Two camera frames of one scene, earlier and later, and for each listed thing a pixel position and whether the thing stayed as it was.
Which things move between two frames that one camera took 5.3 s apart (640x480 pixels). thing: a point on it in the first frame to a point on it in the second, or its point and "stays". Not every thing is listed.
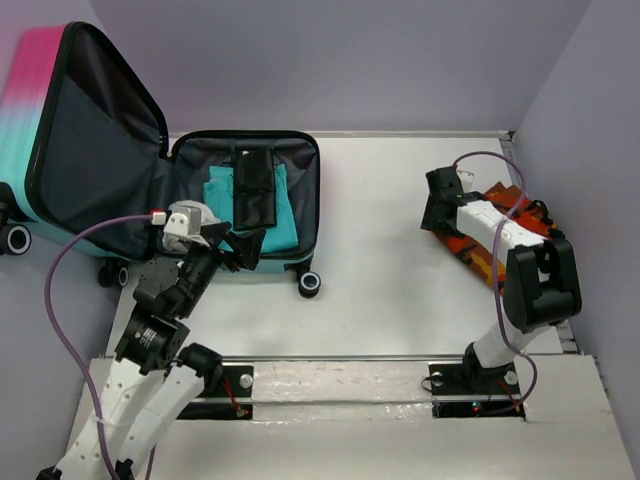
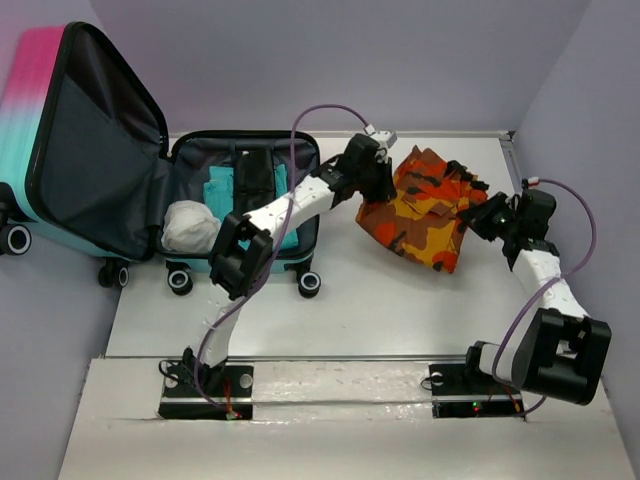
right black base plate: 460,379 stays
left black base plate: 237,381 stays
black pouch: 254,195 stays
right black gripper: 431,223 to 476,216
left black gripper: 248,244 to 385,189
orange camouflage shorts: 534,216 to 424,221
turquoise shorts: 219,195 stays
